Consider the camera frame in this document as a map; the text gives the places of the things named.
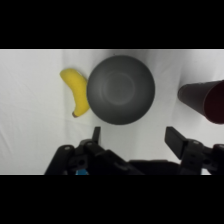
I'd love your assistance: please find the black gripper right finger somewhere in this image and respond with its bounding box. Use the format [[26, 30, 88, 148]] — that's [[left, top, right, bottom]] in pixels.
[[164, 125, 205, 165]]

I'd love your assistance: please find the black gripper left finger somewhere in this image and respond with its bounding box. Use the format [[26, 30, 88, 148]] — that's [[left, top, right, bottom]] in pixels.
[[79, 126, 106, 158]]

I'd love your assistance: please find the brown plastic cup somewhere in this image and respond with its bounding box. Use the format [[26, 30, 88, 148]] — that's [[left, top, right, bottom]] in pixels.
[[177, 79, 224, 126]]

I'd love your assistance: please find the grey bowl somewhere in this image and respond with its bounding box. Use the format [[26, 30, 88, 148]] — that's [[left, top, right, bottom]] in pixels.
[[86, 55, 156, 126]]

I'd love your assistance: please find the yellow banana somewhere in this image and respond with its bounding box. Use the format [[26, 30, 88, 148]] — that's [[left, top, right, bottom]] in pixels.
[[59, 68, 92, 119]]

